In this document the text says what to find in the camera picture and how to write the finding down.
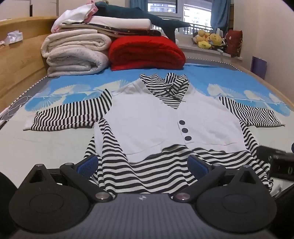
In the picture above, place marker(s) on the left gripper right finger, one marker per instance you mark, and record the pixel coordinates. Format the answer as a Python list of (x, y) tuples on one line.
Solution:
[(231, 200)]

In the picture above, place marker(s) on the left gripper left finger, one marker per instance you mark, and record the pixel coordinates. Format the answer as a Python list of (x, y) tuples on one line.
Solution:
[(55, 200)]

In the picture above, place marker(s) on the black white striped shirt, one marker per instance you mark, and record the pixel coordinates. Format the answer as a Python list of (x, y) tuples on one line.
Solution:
[(145, 131)]

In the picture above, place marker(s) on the blue white patterned bedsheet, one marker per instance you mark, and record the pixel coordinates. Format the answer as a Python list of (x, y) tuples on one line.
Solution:
[(21, 150)]

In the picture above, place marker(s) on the purple box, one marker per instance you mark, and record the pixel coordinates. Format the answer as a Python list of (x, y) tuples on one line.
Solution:
[(259, 67)]

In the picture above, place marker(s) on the dark red patterned bag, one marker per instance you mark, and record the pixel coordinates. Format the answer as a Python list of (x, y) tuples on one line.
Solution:
[(234, 39)]

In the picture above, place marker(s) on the wooden headboard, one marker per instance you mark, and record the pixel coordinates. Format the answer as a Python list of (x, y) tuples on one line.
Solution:
[(22, 64)]

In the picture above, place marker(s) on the yellow plush toys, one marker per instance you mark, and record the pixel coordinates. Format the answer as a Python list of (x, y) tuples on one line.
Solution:
[(207, 40)]

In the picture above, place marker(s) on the cream folded blanket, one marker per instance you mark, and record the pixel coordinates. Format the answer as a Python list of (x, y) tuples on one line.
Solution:
[(76, 52)]

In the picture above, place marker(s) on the blue curtain right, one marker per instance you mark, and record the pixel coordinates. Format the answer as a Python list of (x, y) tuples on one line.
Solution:
[(220, 13)]

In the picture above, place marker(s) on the blue curtain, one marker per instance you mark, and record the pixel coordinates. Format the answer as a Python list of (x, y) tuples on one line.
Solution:
[(220, 13), (141, 4)]

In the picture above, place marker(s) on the red folded blanket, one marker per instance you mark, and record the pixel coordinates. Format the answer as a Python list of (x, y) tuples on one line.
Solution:
[(138, 52)]

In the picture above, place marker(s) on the tissue pack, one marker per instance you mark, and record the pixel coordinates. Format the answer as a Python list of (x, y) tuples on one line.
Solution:
[(13, 37)]

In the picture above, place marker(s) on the white folded bedding stack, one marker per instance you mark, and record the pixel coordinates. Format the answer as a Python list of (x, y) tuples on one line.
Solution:
[(115, 27)]

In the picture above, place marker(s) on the white pink folded cloth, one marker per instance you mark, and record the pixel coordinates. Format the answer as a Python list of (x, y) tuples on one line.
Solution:
[(81, 14)]

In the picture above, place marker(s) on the blue curtain left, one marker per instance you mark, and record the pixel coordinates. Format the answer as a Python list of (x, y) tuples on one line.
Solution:
[(141, 4)]

